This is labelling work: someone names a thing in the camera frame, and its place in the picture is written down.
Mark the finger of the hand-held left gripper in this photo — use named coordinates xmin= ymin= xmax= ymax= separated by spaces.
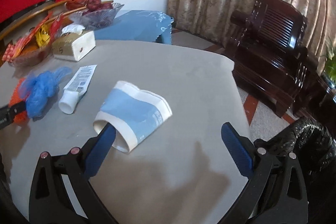
xmin=9 ymin=101 xmax=27 ymax=121

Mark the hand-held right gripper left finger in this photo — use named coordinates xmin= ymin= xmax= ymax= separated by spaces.
xmin=28 ymin=123 xmax=117 ymax=224

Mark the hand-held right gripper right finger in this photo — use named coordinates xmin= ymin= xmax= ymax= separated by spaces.
xmin=221 ymin=122 xmax=308 ymax=224

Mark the orange mesh scrubber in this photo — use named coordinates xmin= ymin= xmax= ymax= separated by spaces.
xmin=9 ymin=77 xmax=31 ymax=124

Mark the blue mesh bath sponge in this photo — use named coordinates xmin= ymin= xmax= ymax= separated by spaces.
xmin=20 ymin=67 xmax=73 ymax=119

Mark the blue and white paper cup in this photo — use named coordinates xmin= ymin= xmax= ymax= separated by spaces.
xmin=93 ymin=80 xmax=173 ymax=153

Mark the black lined trash bin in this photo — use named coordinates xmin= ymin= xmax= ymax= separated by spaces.
xmin=253 ymin=117 xmax=336 ymax=224

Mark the glass bowl of snacks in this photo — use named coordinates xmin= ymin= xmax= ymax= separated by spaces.
xmin=8 ymin=42 xmax=53 ymax=69

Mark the white toothpaste tube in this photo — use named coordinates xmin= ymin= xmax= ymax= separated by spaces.
xmin=58 ymin=64 xmax=98 ymax=114

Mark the pile of red snack packets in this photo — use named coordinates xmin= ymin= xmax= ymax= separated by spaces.
xmin=1 ymin=13 xmax=67 ymax=62

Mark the wooden TV cabinet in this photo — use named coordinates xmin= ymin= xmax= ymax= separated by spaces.
xmin=0 ymin=0 xmax=116 ymax=44

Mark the white and gold tissue box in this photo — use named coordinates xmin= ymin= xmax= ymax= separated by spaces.
xmin=51 ymin=25 xmax=96 ymax=61

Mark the dark wooden side table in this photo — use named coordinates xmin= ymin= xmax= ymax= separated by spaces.
xmin=292 ymin=73 xmax=336 ymax=123

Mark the dark wooden armchair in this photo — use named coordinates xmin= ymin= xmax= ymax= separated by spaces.
xmin=226 ymin=0 xmax=320 ymax=118

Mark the red basket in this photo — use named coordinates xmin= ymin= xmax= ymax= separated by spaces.
xmin=65 ymin=0 xmax=89 ymax=11

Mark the glass fruit bowl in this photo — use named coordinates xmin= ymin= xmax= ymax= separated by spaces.
xmin=70 ymin=3 xmax=125 ymax=31

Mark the potted flowering plant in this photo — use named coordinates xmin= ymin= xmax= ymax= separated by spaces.
xmin=324 ymin=42 xmax=336 ymax=78

